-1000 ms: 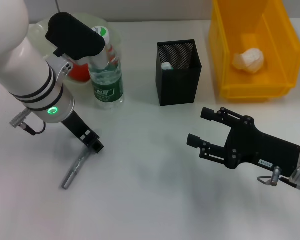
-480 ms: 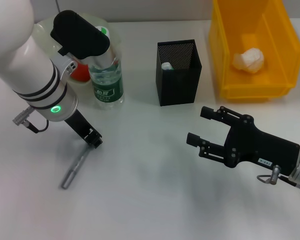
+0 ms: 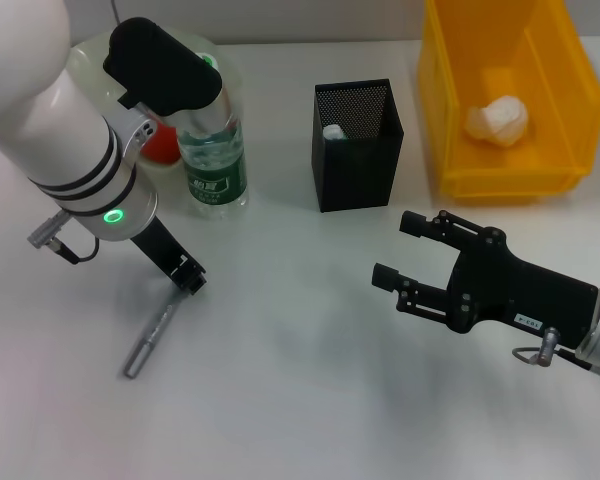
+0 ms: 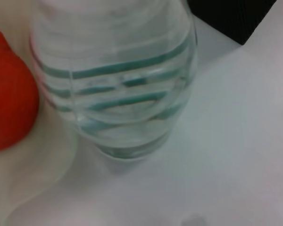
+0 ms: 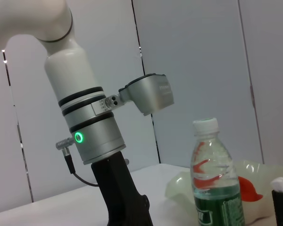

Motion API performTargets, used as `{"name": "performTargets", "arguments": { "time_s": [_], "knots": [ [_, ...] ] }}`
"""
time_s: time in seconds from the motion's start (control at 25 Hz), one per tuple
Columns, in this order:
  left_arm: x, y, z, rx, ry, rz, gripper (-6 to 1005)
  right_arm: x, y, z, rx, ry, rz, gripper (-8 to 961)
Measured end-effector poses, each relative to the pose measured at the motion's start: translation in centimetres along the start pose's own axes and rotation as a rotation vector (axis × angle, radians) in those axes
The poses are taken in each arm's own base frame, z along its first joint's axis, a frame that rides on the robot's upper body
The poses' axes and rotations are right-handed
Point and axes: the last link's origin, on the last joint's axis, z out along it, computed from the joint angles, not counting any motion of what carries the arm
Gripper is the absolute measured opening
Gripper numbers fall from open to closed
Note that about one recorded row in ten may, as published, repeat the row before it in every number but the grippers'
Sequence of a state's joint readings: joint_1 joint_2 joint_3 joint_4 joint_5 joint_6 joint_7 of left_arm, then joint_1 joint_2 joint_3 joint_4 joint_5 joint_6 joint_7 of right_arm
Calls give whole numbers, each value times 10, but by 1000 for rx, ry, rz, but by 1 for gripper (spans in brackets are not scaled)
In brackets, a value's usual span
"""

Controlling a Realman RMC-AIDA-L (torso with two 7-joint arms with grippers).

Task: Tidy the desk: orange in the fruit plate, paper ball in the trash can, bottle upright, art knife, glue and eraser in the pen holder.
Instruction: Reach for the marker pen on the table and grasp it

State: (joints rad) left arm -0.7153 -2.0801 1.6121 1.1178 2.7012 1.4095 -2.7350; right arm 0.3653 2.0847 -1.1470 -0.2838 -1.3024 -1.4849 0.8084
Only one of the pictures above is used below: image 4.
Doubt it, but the clear green-label water bottle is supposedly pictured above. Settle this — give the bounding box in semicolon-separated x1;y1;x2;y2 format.
29;0;199;163

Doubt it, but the pale green wavy fruit plate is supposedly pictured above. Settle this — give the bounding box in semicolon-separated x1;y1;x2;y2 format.
0;21;81;226

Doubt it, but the black mesh pen holder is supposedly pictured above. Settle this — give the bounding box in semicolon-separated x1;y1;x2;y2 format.
187;0;278;47

